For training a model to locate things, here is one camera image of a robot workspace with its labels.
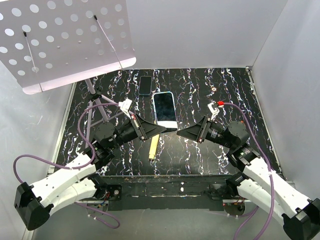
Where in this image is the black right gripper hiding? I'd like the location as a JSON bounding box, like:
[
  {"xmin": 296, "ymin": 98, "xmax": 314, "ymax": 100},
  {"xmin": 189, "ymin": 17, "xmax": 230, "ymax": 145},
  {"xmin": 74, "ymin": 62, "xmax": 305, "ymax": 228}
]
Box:
[{"xmin": 176, "ymin": 115, "xmax": 235, "ymax": 150}]

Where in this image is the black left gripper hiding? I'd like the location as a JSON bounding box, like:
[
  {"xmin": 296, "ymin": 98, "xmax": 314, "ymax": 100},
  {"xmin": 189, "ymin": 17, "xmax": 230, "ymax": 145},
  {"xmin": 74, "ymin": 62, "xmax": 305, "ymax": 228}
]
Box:
[{"xmin": 108, "ymin": 112, "xmax": 166, "ymax": 150}]

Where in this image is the light blue phone case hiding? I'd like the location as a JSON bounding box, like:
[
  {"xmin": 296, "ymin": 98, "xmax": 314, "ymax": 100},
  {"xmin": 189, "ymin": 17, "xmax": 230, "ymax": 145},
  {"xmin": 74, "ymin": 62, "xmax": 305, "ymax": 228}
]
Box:
[{"xmin": 152, "ymin": 91, "xmax": 179, "ymax": 131}]

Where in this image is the spare phone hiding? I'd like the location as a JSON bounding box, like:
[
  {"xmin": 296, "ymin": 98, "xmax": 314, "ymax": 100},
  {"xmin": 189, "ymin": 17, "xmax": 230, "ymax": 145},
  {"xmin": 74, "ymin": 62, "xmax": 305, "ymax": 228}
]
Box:
[{"xmin": 138, "ymin": 76, "xmax": 152, "ymax": 96}]

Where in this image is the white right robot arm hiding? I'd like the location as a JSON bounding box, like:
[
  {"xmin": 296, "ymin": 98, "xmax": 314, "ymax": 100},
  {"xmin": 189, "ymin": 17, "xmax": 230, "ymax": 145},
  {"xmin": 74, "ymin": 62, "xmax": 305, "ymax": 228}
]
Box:
[{"xmin": 177, "ymin": 117, "xmax": 320, "ymax": 240}]

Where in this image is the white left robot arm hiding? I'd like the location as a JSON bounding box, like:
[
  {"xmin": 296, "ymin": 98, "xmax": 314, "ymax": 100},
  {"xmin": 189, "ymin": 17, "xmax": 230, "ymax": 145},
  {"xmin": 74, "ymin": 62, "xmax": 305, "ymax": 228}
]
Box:
[{"xmin": 13, "ymin": 114, "xmax": 166, "ymax": 231}]

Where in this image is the white music stand tripod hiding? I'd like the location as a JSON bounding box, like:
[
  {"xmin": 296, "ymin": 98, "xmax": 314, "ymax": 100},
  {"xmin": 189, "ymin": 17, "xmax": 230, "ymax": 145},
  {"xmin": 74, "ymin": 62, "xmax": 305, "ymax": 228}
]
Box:
[{"xmin": 84, "ymin": 78, "xmax": 125, "ymax": 148}]

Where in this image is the white perforated music stand desk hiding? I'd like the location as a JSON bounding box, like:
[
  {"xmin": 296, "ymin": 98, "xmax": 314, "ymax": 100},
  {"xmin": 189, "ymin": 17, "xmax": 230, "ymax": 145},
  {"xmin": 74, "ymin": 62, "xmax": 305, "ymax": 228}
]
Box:
[{"xmin": 0, "ymin": 0, "xmax": 137, "ymax": 95}]

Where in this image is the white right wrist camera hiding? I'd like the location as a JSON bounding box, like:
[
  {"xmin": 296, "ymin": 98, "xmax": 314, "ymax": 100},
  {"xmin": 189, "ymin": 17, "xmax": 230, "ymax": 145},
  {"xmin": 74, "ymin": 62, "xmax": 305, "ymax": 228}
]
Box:
[{"xmin": 207, "ymin": 101, "xmax": 224, "ymax": 121}]

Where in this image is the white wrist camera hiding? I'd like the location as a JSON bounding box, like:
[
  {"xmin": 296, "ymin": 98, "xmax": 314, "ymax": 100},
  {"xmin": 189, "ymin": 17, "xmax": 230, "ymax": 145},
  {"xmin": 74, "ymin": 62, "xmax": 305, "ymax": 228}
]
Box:
[
  {"xmin": 118, "ymin": 98, "xmax": 133, "ymax": 118},
  {"xmin": 207, "ymin": 101, "xmax": 224, "ymax": 121}
]

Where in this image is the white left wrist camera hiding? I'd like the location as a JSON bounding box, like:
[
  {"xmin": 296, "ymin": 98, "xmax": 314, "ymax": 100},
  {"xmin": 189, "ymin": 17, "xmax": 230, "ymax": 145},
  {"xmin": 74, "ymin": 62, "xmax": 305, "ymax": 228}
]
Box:
[{"xmin": 118, "ymin": 98, "xmax": 133, "ymax": 118}]

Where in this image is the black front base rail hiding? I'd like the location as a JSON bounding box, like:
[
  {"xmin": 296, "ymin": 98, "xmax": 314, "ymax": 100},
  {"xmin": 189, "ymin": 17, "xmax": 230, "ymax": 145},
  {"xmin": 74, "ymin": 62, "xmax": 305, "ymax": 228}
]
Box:
[{"xmin": 102, "ymin": 175, "xmax": 247, "ymax": 215}]

